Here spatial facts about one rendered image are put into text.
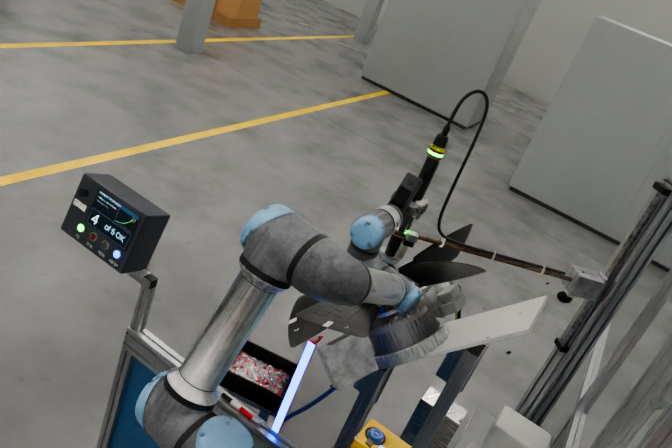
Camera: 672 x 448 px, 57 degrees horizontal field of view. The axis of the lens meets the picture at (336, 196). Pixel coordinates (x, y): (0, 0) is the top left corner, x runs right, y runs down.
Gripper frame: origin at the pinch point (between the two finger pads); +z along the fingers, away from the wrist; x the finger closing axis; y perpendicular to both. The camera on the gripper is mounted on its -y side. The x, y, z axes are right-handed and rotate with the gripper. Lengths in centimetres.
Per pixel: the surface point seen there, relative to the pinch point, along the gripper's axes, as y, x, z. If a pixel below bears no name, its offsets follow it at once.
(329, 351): 53, -2, -14
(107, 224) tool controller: 37, -68, -45
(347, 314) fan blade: 34.5, 0.2, -19.1
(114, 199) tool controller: 30, -69, -43
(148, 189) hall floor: 154, -214, 147
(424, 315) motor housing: 35.6, 15.9, 4.8
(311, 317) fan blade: 37.1, -6.9, -26.3
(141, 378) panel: 83, -46, -39
